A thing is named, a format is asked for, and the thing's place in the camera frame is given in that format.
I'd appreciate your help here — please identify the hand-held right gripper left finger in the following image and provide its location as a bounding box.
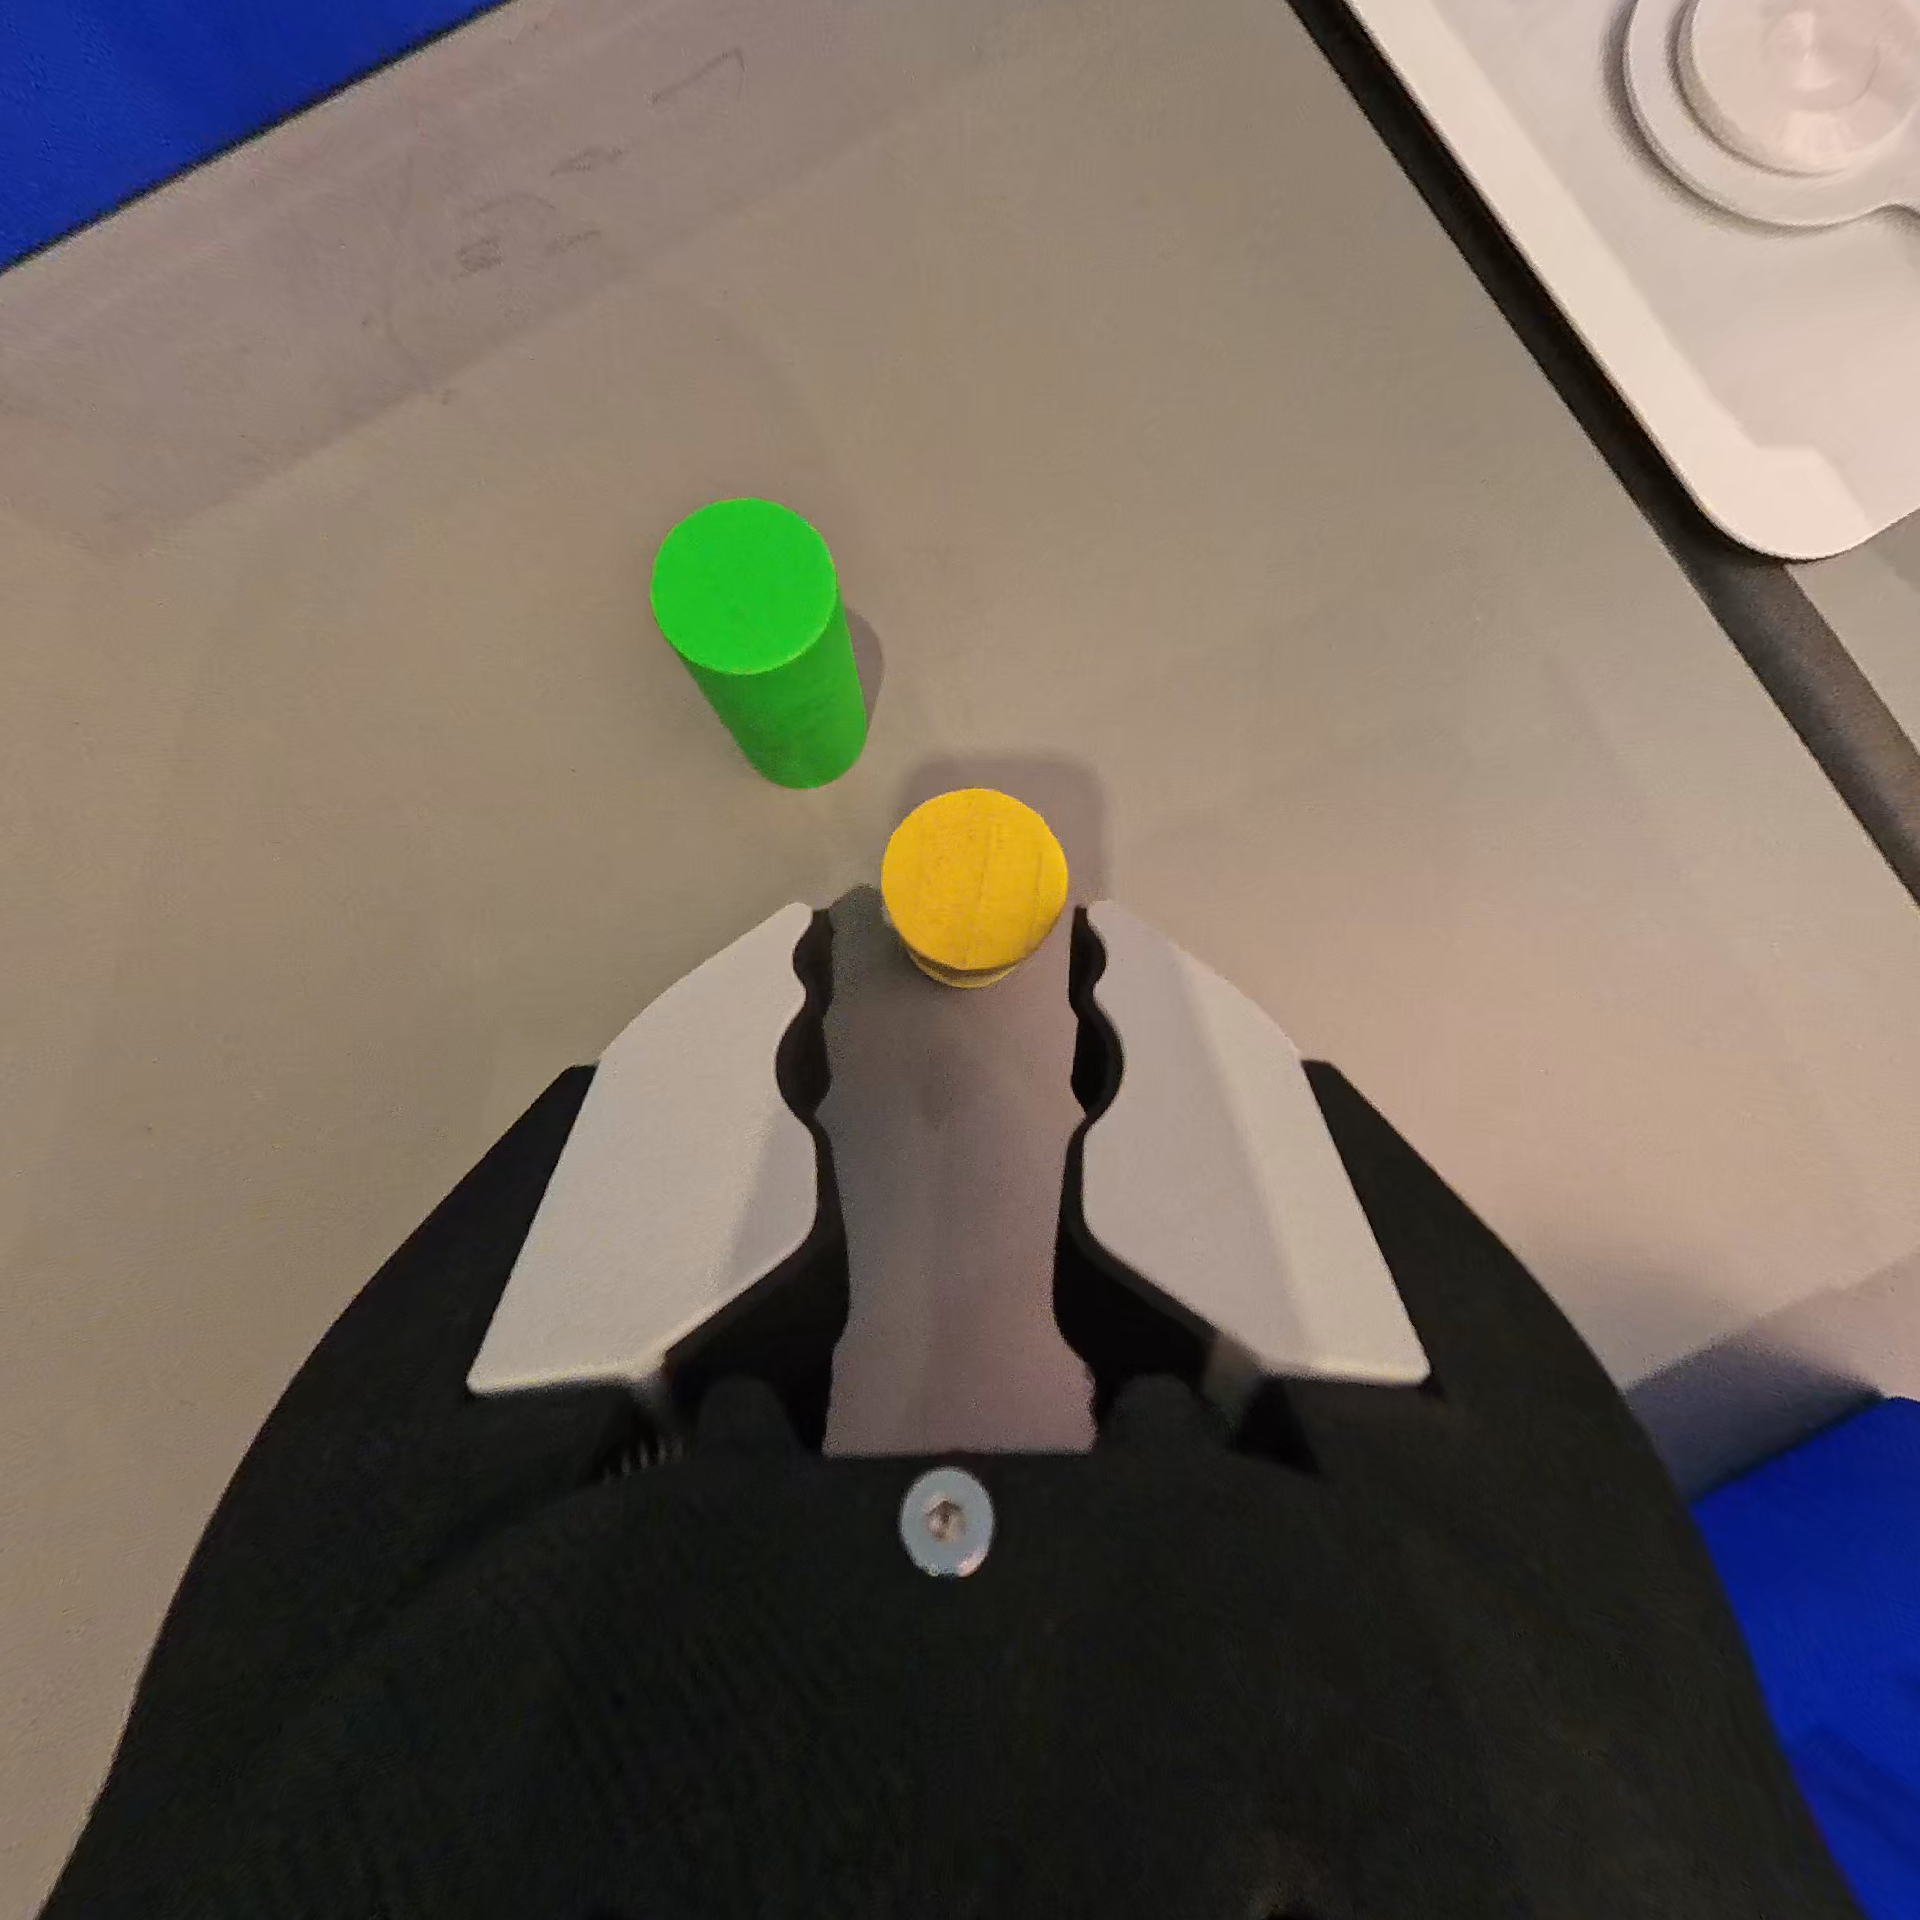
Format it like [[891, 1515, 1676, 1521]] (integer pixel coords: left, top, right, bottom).
[[466, 903, 844, 1401]]

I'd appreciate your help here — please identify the green cylinder block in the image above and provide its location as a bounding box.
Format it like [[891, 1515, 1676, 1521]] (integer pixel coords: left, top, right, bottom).
[[648, 497, 876, 792]]

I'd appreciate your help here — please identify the yellow cylinder block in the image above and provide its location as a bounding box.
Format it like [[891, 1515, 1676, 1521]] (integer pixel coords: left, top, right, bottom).
[[879, 786, 1076, 991]]

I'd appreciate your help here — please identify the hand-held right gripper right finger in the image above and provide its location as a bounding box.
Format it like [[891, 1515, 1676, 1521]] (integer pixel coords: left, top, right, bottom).
[[1058, 902, 1433, 1391]]

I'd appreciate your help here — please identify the wooden document stand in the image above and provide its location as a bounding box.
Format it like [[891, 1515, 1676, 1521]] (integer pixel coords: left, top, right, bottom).
[[1344, 0, 1920, 562]]

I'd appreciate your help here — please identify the blue plastic bin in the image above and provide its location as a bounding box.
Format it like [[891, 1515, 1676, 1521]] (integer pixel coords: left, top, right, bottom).
[[0, 0, 497, 271], [1686, 1396, 1920, 1920]]

